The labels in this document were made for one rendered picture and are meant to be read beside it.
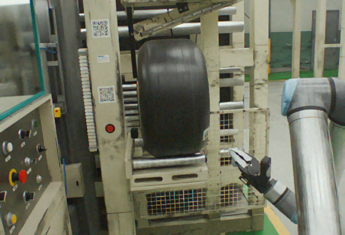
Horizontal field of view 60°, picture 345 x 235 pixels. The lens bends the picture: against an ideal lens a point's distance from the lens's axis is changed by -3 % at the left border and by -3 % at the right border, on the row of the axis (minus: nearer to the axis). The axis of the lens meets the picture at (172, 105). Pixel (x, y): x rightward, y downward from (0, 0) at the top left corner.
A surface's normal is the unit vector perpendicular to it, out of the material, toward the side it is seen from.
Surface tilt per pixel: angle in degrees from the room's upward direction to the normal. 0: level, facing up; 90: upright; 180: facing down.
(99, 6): 90
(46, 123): 90
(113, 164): 90
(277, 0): 90
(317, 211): 51
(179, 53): 38
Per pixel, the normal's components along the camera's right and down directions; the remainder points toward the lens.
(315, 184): -0.44, -0.44
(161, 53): 0.01, -0.65
